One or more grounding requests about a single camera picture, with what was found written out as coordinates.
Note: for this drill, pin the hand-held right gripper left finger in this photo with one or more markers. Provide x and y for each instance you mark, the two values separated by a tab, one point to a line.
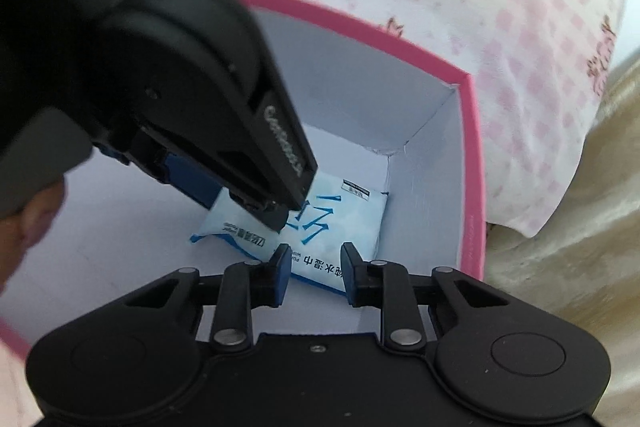
282	277

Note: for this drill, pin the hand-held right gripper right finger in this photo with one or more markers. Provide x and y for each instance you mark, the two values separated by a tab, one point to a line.
350	277

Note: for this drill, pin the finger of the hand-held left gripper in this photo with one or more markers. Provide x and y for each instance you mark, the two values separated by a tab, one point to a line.
192	179
274	218

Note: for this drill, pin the blue wet wipes packet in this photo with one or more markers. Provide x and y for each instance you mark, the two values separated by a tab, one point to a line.
350	217

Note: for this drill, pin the pink cardboard box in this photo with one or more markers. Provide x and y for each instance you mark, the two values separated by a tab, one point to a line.
472	207

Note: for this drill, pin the person's left hand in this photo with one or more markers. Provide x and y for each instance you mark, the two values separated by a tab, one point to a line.
25	232

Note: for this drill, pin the gold fabric cover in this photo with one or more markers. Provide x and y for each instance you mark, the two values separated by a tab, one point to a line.
575	257

